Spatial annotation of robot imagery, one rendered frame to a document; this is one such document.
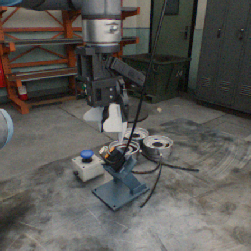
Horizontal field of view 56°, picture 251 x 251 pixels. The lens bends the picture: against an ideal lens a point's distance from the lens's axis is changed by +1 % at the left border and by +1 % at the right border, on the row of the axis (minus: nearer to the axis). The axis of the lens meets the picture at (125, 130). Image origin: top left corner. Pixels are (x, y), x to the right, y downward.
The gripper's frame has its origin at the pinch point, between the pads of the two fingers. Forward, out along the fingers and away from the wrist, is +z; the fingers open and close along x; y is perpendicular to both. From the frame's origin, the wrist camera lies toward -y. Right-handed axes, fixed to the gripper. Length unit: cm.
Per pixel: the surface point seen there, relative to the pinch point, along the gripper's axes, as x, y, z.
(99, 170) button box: -9.7, -1.9, 17.0
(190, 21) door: -230, -346, -24
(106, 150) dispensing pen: 0.8, 2.7, 3.8
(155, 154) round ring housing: -5.3, -22.0, 17.0
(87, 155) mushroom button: -11.7, 0.8, 11.6
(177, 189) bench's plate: 10.1, -14.8, 18.7
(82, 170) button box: -10.0, 3.6, 14.8
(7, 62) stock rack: -360, -72, 34
